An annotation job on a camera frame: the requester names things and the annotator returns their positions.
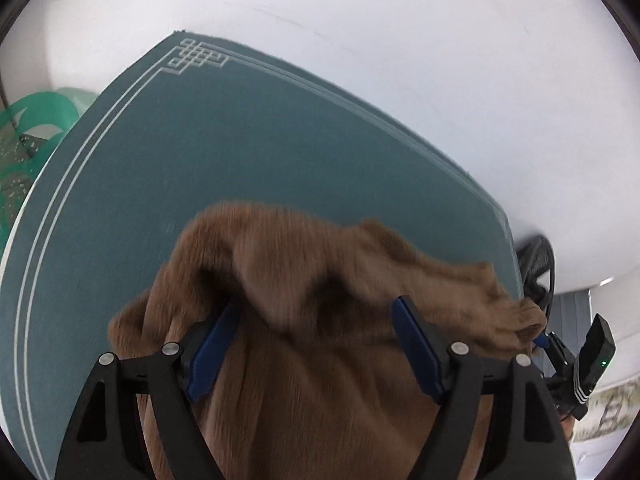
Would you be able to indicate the brown fleece garment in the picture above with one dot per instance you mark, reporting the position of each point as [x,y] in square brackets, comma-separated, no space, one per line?
[314,384]

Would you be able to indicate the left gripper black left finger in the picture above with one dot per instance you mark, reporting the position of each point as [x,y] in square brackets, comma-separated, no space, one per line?
[104,438]

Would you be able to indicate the black tracker with green light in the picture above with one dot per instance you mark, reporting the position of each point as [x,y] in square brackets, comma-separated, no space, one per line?
[593,358]

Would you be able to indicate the green round plastic stool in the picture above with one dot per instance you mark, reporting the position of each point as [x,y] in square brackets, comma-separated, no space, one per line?
[31,129]

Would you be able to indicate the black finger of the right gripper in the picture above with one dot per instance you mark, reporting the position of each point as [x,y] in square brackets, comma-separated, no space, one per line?
[541,342]

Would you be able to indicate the teal table mat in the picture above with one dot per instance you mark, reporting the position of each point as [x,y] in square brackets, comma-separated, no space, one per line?
[198,121]

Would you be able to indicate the wall picture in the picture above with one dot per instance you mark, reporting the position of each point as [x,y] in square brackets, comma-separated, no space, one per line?
[609,410]

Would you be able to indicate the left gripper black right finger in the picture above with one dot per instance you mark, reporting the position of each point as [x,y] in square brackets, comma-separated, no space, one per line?
[525,439]

